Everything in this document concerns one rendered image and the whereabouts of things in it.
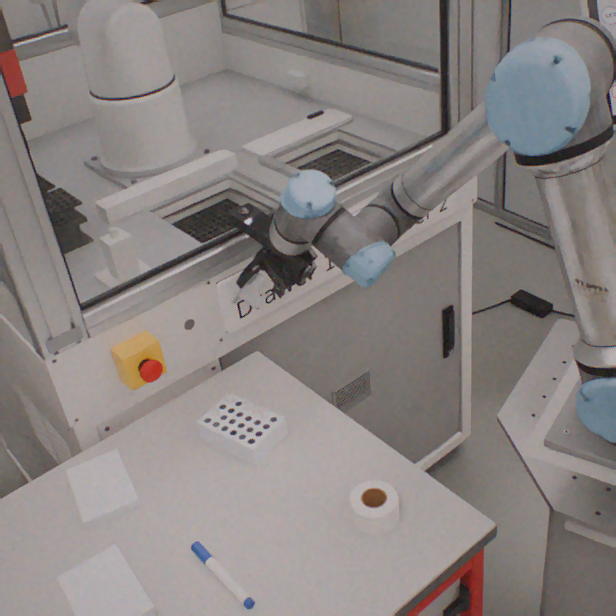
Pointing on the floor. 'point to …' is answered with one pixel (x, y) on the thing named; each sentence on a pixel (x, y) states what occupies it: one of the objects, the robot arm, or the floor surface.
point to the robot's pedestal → (600, 556)
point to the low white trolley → (252, 518)
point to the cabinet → (316, 360)
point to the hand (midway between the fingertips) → (262, 278)
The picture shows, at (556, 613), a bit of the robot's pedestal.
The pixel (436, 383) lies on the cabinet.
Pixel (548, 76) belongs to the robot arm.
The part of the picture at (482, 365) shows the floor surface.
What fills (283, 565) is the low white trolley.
